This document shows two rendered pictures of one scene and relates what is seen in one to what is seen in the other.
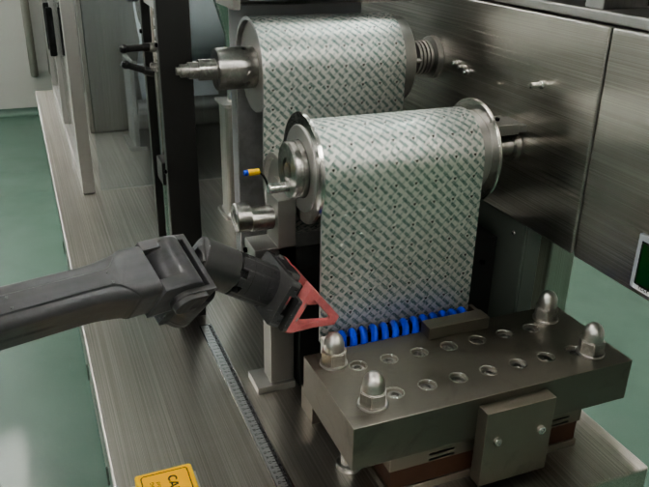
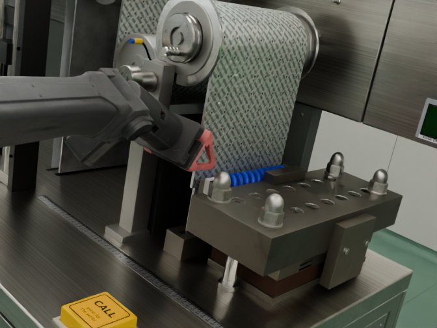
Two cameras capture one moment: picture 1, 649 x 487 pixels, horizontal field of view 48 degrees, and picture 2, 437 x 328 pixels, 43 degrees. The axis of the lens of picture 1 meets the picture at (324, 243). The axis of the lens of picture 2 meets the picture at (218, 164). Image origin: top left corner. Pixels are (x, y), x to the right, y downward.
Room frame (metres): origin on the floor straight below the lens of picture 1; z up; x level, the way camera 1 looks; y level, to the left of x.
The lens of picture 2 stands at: (0.08, 0.36, 1.34)
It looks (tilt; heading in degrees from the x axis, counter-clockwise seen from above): 18 degrees down; 333
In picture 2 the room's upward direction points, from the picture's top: 11 degrees clockwise
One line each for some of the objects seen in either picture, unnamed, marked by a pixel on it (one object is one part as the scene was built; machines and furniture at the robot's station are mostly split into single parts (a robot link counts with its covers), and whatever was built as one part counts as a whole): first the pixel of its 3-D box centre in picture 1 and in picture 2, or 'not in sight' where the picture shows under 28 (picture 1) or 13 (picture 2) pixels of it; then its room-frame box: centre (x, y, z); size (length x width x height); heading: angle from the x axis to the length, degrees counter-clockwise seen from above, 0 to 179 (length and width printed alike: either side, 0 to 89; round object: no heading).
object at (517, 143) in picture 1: (493, 147); not in sight; (1.03, -0.24, 1.25); 0.07 x 0.04 x 0.04; 113
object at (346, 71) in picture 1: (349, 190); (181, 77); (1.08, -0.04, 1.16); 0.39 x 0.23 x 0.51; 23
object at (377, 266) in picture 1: (399, 268); (248, 129); (0.90, -0.10, 1.11); 0.23 x 0.01 x 0.18; 113
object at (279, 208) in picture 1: (268, 294); (138, 152); (0.93, 0.08, 1.05); 0.06 x 0.05 x 0.31; 113
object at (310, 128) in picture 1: (302, 168); (187, 38); (0.91, 0.03, 1.25); 0.15 x 0.01 x 0.15; 23
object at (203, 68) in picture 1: (195, 70); not in sight; (1.12, 0.20, 1.33); 0.06 x 0.03 x 0.03; 113
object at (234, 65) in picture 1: (234, 68); not in sight; (1.14, 0.14, 1.33); 0.06 x 0.06 x 0.06; 23
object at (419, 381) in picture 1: (465, 377); (304, 211); (0.81, -0.19, 1.00); 0.40 x 0.16 x 0.06; 113
